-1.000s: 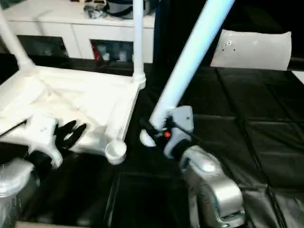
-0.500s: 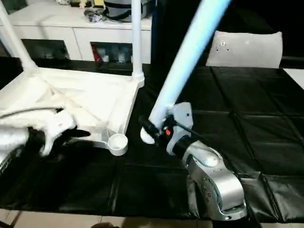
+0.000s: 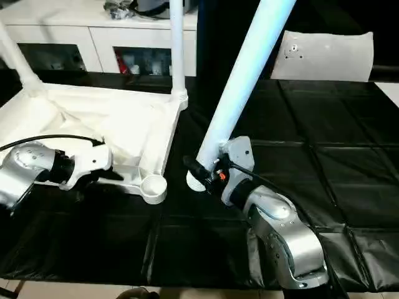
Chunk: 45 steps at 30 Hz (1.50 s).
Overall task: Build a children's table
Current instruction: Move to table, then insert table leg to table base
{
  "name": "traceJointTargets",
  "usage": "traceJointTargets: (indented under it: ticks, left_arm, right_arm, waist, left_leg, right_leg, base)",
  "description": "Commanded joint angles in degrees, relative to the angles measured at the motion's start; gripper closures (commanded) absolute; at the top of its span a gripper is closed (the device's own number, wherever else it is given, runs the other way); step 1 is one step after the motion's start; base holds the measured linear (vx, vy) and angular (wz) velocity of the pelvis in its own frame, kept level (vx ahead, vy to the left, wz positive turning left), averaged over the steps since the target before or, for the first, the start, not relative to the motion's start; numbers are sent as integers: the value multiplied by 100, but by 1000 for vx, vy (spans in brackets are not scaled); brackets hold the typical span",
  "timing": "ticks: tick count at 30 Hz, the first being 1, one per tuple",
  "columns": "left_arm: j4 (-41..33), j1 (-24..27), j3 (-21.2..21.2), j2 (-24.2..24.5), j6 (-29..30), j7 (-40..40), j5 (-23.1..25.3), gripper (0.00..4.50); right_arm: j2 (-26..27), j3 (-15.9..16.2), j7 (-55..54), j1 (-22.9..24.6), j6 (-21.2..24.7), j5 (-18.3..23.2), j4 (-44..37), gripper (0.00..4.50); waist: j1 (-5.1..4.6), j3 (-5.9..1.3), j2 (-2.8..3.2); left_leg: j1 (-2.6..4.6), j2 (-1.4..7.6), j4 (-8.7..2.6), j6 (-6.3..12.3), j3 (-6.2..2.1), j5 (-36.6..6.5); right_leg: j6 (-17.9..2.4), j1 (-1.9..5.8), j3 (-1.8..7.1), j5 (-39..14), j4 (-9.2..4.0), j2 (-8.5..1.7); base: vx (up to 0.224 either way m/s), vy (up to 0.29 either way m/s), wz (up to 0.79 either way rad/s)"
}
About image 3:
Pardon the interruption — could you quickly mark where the black quilted mat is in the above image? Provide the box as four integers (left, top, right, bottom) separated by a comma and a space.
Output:
0, 66, 399, 294

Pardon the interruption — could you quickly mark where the white plastic table leg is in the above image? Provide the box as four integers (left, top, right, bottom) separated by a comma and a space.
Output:
169, 0, 190, 104
0, 21, 44, 92
185, 0, 297, 193

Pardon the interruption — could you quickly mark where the black metal bar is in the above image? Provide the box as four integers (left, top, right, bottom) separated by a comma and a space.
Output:
372, 64, 399, 75

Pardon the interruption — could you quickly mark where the pale panel with holes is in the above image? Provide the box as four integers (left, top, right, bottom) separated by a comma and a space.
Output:
269, 29, 375, 83

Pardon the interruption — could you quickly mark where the round grey dish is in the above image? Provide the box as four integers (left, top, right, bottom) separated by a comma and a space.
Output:
132, 0, 196, 19

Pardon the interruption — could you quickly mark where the white sideboard with glass doors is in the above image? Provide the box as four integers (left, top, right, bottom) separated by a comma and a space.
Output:
0, 0, 198, 78

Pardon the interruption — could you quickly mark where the dark rounded robot foot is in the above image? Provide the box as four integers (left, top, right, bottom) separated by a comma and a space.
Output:
119, 287, 160, 299

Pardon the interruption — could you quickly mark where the white flat board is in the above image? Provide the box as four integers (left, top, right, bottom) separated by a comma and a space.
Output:
373, 80, 399, 107

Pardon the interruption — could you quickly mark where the black cabinet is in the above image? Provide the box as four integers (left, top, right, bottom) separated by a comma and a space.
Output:
194, 0, 399, 81

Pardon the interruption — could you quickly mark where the black left camera cable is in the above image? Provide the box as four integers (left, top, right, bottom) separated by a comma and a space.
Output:
0, 133, 106, 154

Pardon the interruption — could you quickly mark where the white plastic table top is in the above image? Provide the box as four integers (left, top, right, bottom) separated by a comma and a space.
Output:
0, 81, 190, 206

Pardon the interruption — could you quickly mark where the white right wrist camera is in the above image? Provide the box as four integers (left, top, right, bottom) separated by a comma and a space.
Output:
219, 135, 256, 206

